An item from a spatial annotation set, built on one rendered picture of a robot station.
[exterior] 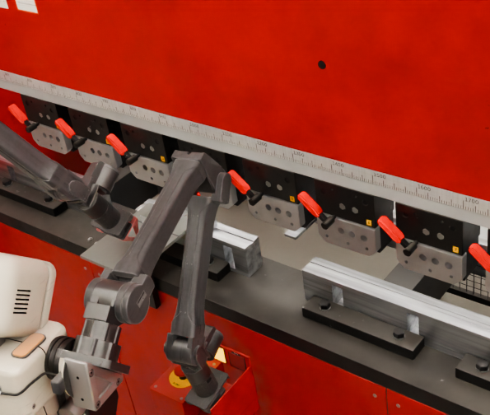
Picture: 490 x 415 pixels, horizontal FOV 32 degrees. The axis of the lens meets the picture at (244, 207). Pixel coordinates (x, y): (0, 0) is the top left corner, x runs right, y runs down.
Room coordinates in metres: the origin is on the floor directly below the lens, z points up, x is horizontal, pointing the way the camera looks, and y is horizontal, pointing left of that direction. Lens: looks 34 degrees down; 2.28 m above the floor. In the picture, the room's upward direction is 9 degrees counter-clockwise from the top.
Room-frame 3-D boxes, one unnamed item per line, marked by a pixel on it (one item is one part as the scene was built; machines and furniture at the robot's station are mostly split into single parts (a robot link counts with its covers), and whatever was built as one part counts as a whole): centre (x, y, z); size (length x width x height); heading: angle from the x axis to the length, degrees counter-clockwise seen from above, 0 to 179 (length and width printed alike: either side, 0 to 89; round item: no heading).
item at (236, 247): (1.90, 0.14, 0.92); 0.39 x 0.06 x 0.10; 47
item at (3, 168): (2.31, 0.58, 0.92); 0.50 x 0.06 x 0.10; 47
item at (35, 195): (2.30, 0.66, 0.89); 0.30 x 0.05 x 0.03; 47
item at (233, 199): (1.81, 0.05, 1.18); 0.15 x 0.09 x 0.17; 47
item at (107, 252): (1.83, 0.28, 1.00); 0.26 x 0.18 x 0.01; 137
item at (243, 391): (1.50, 0.17, 0.75); 0.20 x 0.16 x 0.18; 49
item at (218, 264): (1.86, 0.19, 0.89); 0.30 x 0.05 x 0.03; 47
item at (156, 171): (1.95, 0.20, 1.18); 0.15 x 0.09 x 0.17; 47
